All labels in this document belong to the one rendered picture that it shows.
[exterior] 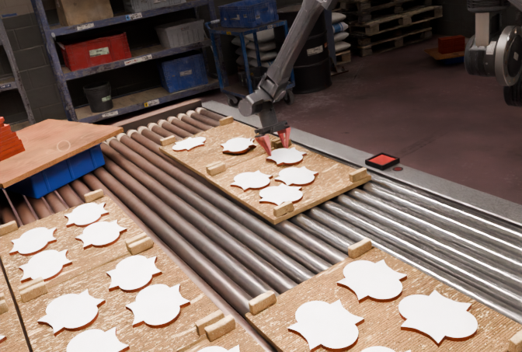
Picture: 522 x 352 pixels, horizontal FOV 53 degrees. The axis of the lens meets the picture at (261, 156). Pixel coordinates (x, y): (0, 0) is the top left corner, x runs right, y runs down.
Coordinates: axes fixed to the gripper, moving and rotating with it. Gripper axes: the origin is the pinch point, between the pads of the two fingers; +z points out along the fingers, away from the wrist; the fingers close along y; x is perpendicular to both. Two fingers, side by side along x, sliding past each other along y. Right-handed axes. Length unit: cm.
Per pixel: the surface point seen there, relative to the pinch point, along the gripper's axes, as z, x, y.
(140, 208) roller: 2.8, 4.9, -49.2
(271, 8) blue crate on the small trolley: -95, 284, 192
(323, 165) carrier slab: 7.3, -17.7, 4.5
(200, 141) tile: -9.6, 33.6, -12.9
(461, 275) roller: 28, -76, -8
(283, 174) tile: 5.6, -15.1, -8.6
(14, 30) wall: -163, 469, -16
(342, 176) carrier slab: 10.3, -27.4, 3.6
